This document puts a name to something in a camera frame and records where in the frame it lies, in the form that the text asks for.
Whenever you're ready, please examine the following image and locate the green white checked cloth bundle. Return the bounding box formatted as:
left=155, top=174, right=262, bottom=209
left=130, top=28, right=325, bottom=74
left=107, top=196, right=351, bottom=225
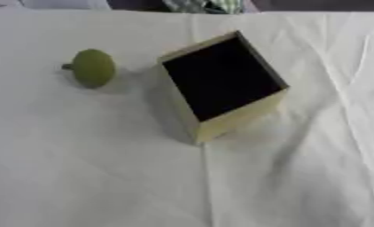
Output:
left=160, top=0, right=246, bottom=15

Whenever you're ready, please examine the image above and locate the tan cardboard box black inside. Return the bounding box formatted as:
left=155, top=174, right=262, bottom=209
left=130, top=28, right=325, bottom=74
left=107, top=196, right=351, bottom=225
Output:
left=151, top=29, right=292, bottom=144

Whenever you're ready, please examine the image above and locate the green toy fruit with stem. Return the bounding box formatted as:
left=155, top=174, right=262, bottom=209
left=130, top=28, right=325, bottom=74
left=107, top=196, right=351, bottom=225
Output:
left=59, top=48, right=118, bottom=90

